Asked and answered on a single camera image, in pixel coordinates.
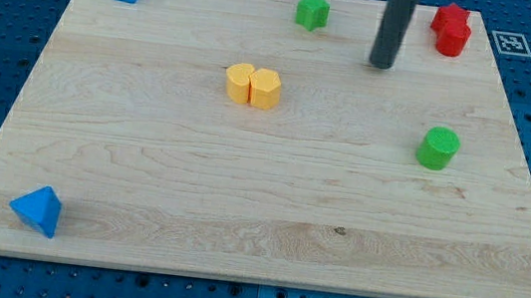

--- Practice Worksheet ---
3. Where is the green cylinder block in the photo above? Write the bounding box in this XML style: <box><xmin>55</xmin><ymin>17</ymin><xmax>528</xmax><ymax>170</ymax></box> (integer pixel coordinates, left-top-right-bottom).
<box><xmin>416</xmin><ymin>127</ymin><xmax>460</xmax><ymax>170</ymax></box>

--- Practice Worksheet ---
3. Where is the red star block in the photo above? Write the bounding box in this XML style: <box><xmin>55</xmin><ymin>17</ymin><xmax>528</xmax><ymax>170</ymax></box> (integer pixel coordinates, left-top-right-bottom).
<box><xmin>430</xmin><ymin>3</ymin><xmax>470</xmax><ymax>33</ymax></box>

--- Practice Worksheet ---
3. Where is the yellow hexagon block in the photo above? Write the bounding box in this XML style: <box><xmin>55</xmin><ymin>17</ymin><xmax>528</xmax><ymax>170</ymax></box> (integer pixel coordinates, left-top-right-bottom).
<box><xmin>249</xmin><ymin>68</ymin><xmax>282</xmax><ymax>110</ymax></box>

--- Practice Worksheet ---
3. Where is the yellow heart block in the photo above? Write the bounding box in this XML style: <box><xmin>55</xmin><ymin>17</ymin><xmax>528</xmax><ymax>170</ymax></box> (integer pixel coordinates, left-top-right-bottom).
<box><xmin>225</xmin><ymin>63</ymin><xmax>255</xmax><ymax>105</ymax></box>

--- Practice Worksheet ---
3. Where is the red cylinder block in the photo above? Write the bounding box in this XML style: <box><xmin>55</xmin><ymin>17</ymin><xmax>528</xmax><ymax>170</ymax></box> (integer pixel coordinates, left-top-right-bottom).
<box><xmin>435</xmin><ymin>20</ymin><xmax>471</xmax><ymax>57</ymax></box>

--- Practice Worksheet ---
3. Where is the wooden board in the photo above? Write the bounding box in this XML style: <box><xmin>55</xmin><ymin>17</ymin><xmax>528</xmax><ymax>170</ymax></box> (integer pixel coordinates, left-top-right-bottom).
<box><xmin>0</xmin><ymin>0</ymin><xmax>531</xmax><ymax>298</ymax></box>

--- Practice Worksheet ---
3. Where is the blue triangle block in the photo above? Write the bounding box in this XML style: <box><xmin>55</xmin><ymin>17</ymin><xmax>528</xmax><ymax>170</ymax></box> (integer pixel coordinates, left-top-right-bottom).
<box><xmin>9</xmin><ymin>186</ymin><xmax>63</xmax><ymax>239</ymax></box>

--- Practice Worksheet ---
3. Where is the green star block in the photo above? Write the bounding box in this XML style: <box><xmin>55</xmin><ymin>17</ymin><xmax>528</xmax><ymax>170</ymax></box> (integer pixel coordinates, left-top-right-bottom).
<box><xmin>294</xmin><ymin>0</ymin><xmax>330</xmax><ymax>32</ymax></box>

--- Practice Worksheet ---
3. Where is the white fiducial marker tag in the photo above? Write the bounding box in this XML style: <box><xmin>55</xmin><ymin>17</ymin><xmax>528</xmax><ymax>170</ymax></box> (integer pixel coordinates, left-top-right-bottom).
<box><xmin>492</xmin><ymin>31</ymin><xmax>531</xmax><ymax>58</ymax></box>

